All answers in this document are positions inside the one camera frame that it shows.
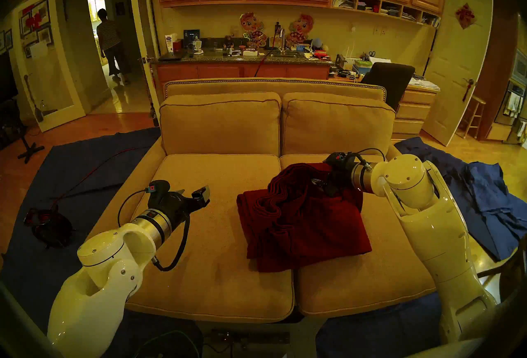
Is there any wooden stool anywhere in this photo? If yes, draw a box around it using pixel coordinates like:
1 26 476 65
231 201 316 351
458 96 486 139

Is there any wooden drawer desk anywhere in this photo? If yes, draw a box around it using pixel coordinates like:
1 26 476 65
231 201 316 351
329 73 440 140

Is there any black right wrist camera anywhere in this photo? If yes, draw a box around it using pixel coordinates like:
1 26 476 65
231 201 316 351
327 151 355 166

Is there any white panel door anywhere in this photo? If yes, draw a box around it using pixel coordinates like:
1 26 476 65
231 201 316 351
422 0 493 147

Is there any thin red floor cable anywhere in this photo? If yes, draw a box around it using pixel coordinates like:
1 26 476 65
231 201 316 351
49 146 152 211

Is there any black red floor device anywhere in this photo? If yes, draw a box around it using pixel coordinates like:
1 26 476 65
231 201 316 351
23 206 75 248

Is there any cartoon figure wall decoration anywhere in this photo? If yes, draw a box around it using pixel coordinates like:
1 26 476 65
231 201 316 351
285 14 314 48
240 12 268 49

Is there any dark blue floor cloth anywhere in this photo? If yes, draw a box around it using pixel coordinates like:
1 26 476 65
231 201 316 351
394 137 527 262
316 291 443 358
0 127 204 358

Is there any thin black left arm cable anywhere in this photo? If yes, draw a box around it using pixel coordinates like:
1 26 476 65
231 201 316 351
117 187 149 227

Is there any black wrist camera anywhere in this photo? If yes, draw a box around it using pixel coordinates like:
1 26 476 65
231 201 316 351
147 179 170 198
327 151 355 166

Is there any granite top kitchen counter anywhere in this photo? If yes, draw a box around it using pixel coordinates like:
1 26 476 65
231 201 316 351
150 47 335 105

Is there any black floor stand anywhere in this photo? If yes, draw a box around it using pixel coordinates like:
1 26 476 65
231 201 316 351
12 114 45 164

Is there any tan sofa back cushion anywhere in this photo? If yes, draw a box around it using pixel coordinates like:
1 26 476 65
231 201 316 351
159 92 282 157
281 92 396 157

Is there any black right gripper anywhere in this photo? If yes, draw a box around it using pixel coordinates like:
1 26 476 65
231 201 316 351
311 161 359 198

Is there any red blanket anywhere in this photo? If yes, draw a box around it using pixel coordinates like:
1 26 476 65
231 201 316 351
237 162 373 273

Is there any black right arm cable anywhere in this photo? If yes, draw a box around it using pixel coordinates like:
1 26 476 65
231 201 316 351
354 148 387 170

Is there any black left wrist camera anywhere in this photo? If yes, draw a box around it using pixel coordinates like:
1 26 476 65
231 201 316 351
147 179 170 198

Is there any black power strip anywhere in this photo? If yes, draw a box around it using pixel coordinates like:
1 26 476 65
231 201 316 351
210 329 291 345

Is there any black office chair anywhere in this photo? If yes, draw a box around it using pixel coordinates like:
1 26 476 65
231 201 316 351
361 62 415 112

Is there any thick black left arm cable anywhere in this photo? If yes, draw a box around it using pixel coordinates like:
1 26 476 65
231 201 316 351
151 209 191 271

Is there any white paper stack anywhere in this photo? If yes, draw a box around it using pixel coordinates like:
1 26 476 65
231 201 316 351
408 77 440 91

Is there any white router with antennas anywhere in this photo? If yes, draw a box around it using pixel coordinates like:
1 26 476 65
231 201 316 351
344 41 359 69

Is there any open wooden cubby shelf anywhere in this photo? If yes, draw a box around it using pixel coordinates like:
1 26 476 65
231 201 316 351
331 0 441 28

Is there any red fu door ornament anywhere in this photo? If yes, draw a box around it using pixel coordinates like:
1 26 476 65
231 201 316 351
455 3 477 30

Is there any hanging dish towel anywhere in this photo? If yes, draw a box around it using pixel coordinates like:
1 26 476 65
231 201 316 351
506 91 522 117

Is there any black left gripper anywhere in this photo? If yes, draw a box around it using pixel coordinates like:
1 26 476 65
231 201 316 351
158 184 211 231

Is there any white glass french door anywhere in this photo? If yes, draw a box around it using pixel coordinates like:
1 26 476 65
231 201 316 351
12 0 86 132

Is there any person in striped shirt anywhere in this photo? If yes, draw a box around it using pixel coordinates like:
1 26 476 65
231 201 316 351
96 8 131 84

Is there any tan fabric sofa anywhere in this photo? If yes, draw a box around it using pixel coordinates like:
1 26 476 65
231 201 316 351
84 78 457 325

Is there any red hanging counter cable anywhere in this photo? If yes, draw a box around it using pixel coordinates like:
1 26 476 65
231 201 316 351
254 34 277 77

